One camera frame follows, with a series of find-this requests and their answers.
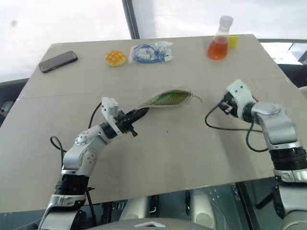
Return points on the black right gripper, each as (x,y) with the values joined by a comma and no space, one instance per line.
(232,105)

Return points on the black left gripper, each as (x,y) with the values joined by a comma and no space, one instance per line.
(123,121)

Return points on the green mesh pouch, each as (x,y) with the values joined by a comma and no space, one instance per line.
(168,98)

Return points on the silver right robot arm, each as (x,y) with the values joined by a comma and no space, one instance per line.
(278,124)

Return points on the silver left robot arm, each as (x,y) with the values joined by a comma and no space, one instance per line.
(79,155)

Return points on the glass flask with orange liquid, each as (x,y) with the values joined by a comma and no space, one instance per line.
(217,49)

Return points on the yellow pineapple bun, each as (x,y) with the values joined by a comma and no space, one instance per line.
(115,58)

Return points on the yellow sponge block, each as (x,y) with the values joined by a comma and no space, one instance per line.
(233,42)

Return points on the plastic bag with white parts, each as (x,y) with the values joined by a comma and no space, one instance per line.
(164,50)

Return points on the black smartphone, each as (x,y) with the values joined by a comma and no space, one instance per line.
(58,61)

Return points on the grey robot torso shell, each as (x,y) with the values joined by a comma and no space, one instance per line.
(153,221)

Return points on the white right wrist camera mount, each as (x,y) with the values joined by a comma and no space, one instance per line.
(239,92)

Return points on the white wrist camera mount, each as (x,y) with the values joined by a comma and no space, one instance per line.
(239,92)
(108,105)

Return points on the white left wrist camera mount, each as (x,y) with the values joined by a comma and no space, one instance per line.
(108,105)

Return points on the dark window post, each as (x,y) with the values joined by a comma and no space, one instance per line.
(132,19)

